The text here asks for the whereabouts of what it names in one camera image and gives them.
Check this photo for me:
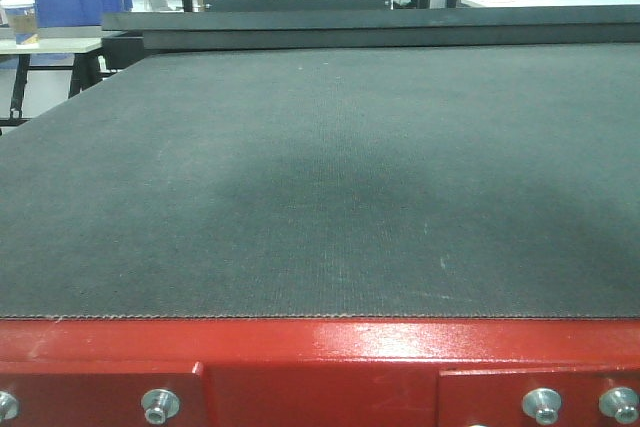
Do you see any dark conveyor belt mat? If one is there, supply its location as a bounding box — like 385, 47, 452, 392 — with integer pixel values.
1, 44, 639, 318

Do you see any silver bolt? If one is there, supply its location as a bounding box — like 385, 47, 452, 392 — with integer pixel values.
521, 388, 562, 426
599, 387, 639, 425
141, 389, 181, 426
0, 391, 20, 423

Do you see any grey side table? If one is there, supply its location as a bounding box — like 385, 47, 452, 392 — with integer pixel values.
1, 26, 114, 127

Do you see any paper coffee cup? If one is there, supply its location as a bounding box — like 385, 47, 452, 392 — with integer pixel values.
1, 0, 39, 47

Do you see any silver bolt far right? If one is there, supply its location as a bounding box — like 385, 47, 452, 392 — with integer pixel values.
599, 387, 639, 425

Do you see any silver bolt far left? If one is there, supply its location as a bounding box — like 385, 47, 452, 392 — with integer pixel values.
0, 391, 20, 423

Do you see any red metal frame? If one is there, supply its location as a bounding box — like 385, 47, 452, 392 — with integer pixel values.
1, 319, 639, 426

